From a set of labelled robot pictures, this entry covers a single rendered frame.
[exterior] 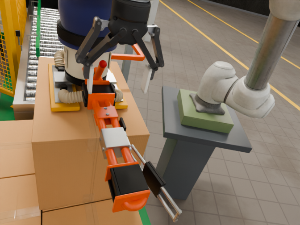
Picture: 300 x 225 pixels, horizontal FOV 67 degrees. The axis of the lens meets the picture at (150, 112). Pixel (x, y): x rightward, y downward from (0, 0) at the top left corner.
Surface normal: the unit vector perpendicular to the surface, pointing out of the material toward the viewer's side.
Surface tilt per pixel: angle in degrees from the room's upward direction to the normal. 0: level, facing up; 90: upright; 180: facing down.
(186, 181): 90
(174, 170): 90
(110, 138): 0
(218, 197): 0
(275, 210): 0
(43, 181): 90
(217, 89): 89
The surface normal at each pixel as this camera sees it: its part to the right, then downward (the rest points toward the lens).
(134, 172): 0.22, -0.78
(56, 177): 0.32, 0.62
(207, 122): -0.03, 0.59
